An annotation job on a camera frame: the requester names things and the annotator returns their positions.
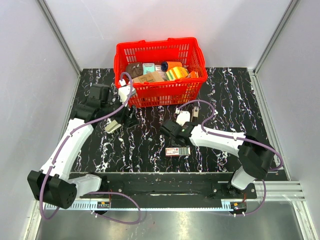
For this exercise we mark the orange packet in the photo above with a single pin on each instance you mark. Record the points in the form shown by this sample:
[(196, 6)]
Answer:
[(192, 75)]

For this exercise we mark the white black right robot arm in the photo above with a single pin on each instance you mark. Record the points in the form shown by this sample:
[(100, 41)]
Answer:
[(253, 152)]

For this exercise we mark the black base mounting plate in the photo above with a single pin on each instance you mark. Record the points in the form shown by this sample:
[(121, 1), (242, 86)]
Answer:
[(188, 188)]

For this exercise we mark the orange cylinder can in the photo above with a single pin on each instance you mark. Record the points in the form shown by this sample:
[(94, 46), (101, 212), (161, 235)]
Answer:
[(167, 65)]

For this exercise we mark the brown round item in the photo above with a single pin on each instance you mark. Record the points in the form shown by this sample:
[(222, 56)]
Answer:
[(134, 69)]

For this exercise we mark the beige stapler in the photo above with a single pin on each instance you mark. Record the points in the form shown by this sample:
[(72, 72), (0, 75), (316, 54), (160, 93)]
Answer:
[(112, 126)]

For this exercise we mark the yellow green striped box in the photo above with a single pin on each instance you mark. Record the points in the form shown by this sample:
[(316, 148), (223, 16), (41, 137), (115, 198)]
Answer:
[(176, 73)]

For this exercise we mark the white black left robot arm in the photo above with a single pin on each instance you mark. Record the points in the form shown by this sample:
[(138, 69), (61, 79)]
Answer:
[(52, 184)]

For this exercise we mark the cardboard box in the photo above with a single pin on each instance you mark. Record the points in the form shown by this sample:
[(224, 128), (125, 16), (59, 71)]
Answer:
[(152, 77)]

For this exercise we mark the red plastic basket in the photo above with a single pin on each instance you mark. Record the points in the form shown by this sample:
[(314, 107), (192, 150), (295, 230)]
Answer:
[(185, 50)]

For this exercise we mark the staple box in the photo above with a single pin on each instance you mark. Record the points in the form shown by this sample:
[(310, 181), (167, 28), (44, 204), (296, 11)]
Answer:
[(177, 151)]

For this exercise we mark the teal small box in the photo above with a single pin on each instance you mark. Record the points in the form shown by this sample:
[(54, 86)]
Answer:
[(148, 68)]

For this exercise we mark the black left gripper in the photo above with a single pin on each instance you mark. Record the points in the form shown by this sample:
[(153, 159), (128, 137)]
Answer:
[(127, 117)]

